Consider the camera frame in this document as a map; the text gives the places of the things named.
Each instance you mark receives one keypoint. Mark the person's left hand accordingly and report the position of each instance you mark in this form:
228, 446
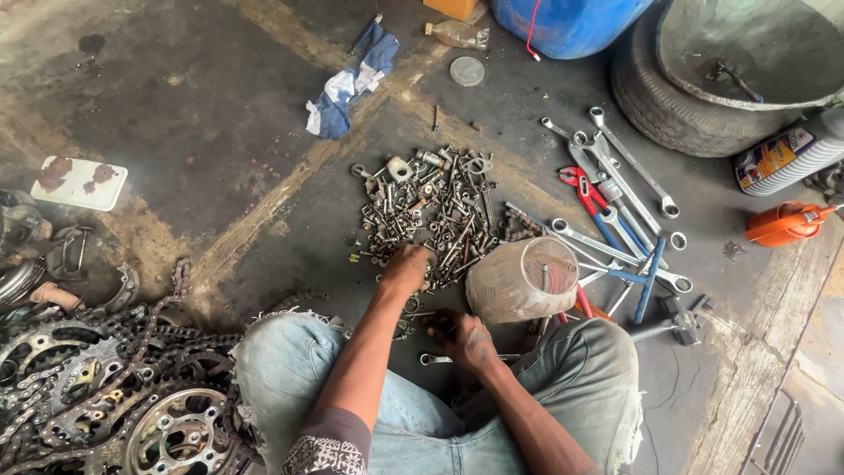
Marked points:
403, 270

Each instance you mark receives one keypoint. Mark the person's right hand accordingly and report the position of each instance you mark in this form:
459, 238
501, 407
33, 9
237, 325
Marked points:
469, 343

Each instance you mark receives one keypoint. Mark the person's right fingers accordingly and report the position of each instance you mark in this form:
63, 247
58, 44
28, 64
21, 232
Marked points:
440, 324

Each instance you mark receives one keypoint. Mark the person's left fingers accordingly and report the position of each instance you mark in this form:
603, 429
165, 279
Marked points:
425, 260

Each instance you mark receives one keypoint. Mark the small silver wrench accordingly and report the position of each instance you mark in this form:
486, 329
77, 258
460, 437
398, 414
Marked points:
435, 359

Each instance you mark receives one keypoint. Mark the pile of bolts and nuts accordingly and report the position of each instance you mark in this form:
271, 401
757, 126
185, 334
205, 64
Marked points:
435, 211

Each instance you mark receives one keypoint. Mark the clear plastic jar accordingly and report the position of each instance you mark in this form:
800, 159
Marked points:
514, 283

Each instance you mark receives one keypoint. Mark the thin silver wrench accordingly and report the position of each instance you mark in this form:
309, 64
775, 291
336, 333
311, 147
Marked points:
567, 241

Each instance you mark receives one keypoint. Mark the red screwdriver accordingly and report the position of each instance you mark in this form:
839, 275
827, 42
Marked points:
584, 302

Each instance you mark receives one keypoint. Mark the person's blue jeans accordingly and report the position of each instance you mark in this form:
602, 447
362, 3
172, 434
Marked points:
580, 382

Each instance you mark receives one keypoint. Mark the silver open-end wrench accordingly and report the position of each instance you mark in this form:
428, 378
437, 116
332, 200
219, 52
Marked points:
560, 128

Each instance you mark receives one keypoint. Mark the blue and white rag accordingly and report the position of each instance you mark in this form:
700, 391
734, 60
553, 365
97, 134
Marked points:
353, 86

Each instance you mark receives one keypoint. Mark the clear round plastic lid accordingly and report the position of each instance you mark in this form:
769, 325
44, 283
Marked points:
467, 71

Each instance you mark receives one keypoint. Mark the blue cross wrench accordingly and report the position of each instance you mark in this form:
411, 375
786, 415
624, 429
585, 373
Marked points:
649, 280

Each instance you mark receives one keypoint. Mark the empty clear plastic bottle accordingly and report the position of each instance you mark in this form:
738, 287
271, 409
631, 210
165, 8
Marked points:
458, 34

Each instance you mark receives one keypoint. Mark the long silver combination wrench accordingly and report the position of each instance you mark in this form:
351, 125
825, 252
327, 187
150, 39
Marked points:
636, 165

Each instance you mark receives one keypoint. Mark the black hammer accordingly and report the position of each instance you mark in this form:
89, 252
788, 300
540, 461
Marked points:
679, 320

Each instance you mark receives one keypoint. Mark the orange box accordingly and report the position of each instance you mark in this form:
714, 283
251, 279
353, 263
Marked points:
452, 8

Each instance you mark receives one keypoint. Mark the blue plastic barrel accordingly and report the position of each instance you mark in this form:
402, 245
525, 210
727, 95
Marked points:
567, 26

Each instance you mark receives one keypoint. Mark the worn black tyre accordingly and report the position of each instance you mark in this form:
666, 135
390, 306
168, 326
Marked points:
666, 112

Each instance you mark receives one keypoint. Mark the grey brake shoe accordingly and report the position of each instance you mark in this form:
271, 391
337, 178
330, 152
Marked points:
125, 290

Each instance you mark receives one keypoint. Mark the stained white tray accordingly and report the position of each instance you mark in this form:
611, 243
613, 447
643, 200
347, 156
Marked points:
79, 183

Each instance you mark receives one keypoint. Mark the orange oil can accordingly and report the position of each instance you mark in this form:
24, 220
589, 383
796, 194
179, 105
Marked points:
781, 224

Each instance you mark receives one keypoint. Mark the metal grate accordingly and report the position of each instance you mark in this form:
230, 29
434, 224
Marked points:
781, 435

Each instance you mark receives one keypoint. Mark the white oil bottle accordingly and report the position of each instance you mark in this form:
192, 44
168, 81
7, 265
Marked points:
791, 158

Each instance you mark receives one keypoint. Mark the heap of engine parts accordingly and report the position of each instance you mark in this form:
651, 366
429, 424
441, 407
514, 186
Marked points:
30, 244

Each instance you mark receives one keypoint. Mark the grey metal basin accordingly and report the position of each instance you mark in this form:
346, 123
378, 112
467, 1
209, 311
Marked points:
778, 46

